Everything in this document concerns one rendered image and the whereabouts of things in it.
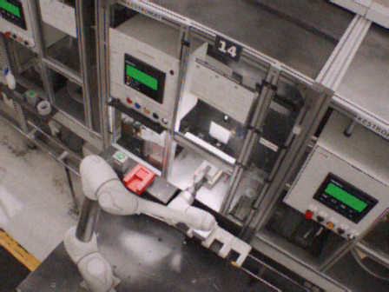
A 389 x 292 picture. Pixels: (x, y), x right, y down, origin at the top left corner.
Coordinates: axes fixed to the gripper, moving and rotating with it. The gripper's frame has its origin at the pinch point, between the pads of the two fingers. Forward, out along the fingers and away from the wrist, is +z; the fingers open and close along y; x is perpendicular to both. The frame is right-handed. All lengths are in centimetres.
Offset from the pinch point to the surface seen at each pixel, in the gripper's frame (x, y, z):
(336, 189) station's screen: -67, 63, -18
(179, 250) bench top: -10, -33, -38
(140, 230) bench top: 18, -33, -42
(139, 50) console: 42, 78, -15
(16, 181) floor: 158, -99, -47
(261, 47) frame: -11, 100, -3
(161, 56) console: 30, 81, -15
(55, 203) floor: 112, -100, -40
